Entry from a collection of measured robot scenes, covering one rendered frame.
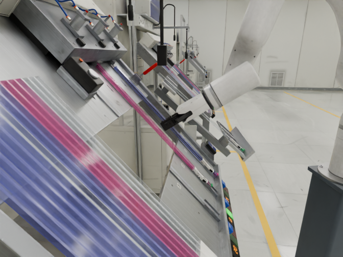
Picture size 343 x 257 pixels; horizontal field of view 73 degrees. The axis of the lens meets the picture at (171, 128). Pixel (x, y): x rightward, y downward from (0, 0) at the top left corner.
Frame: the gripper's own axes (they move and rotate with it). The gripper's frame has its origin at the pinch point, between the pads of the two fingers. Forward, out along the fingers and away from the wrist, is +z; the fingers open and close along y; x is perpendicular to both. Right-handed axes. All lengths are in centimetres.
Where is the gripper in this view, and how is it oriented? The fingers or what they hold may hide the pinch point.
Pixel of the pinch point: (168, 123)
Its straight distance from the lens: 78.0
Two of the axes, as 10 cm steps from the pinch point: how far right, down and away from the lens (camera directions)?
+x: 5.4, 8.2, 1.9
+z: -8.3, 4.8, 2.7
